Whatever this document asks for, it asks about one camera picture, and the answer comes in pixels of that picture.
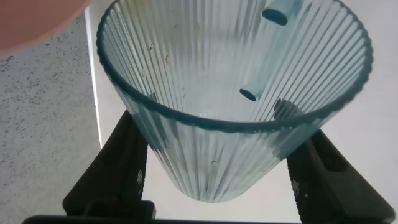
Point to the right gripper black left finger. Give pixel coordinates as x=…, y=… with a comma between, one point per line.
x=115, y=177

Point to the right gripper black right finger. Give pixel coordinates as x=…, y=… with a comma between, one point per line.
x=329, y=186

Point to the ribbed translucent blue cup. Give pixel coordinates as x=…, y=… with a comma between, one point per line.
x=217, y=62

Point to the pink bowl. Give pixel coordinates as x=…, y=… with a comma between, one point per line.
x=34, y=21

